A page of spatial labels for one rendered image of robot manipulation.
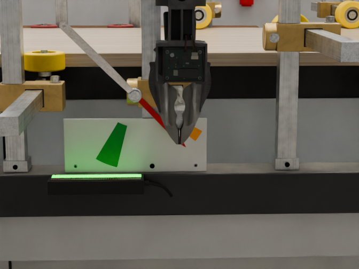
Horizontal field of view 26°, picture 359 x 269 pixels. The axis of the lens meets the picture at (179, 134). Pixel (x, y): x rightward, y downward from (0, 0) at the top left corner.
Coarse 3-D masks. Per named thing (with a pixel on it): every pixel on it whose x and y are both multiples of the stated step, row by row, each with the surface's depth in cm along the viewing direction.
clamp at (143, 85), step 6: (132, 78) 142; (138, 78) 142; (132, 84) 140; (138, 84) 140; (144, 84) 140; (174, 84) 140; (180, 84) 140; (186, 84) 140; (144, 90) 140; (144, 96) 140; (150, 96) 140; (132, 102) 141; (138, 102) 140; (150, 102) 140
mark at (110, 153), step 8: (120, 128) 141; (112, 136) 141; (120, 136) 142; (112, 144) 142; (120, 144) 142; (104, 152) 142; (112, 152) 142; (120, 152) 142; (104, 160) 142; (112, 160) 142
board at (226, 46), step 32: (32, 32) 214; (96, 32) 214; (128, 32) 214; (224, 32) 214; (256, 32) 214; (352, 32) 214; (0, 64) 157; (96, 64) 158; (128, 64) 158; (224, 64) 159; (256, 64) 159; (320, 64) 159; (352, 64) 160
